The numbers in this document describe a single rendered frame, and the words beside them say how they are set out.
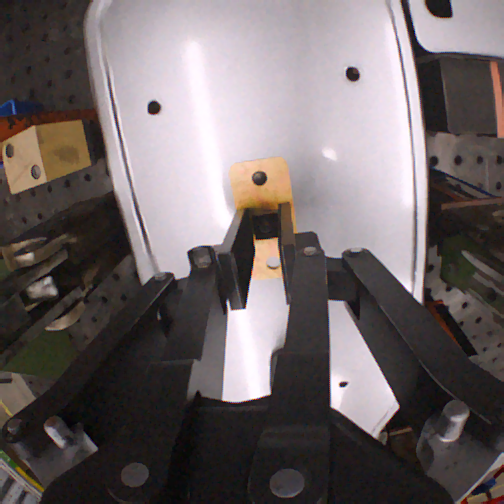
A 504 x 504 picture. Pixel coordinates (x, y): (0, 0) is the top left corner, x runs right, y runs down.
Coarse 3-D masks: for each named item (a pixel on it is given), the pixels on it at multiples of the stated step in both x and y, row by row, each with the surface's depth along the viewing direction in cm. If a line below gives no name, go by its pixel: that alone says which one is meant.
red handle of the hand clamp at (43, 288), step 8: (48, 272) 18; (40, 280) 17; (48, 280) 17; (56, 280) 18; (32, 288) 17; (40, 288) 17; (48, 288) 17; (56, 288) 18; (24, 296) 17; (32, 296) 17; (40, 296) 17; (48, 296) 18; (56, 296) 18; (24, 304) 17; (32, 304) 17
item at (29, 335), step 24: (48, 264) 17; (0, 288) 14; (24, 288) 15; (72, 288) 19; (0, 312) 14; (24, 312) 16; (48, 312) 17; (0, 336) 14; (24, 336) 15; (0, 360) 13
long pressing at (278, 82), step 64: (128, 0) 16; (192, 0) 16; (256, 0) 16; (320, 0) 16; (384, 0) 15; (128, 64) 18; (192, 64) 18; (256, 64) 18; (320, 64) 17; (384, 64) 17; (128, 128) 20; (192, 128) 20; (256, 128) 19; (320, 128) 19; (384, 128) 19; (128, 192) 21; (192, 192) 21; (320, 192) 21; (384, 192) 20; (384, 256) 22; (256, 320) 25; (256, 384) 28; (384, 384) 27
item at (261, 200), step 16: (256, 160) 20; (272, 160) 20; (240, 176) 20; (272, 176) 20; (288, 176) 20; (240, 192) 21; (256, 192) 21; (272, 192) 21; (288, 192) 21; (240, 208) 21; (256, 208) 21; (272, 208) 21; (256, 224) 21; (256, 240) 22; (272, 240) 22; (256, 256) 23; (272, 256) 22; (256, 272) 23; (272, 272) 23
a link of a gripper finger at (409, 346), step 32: (352, 256) 12; (384, 288) 10; (352, 320) 12; (384, 320) 9; (416, 320) 8; (384, 352) 9; (416, 352) 7; (448, 352) 6; (416, 384) 7; (448, 384) 6; (480, 384) 5; (416, 416) 7; (480, 416) 5
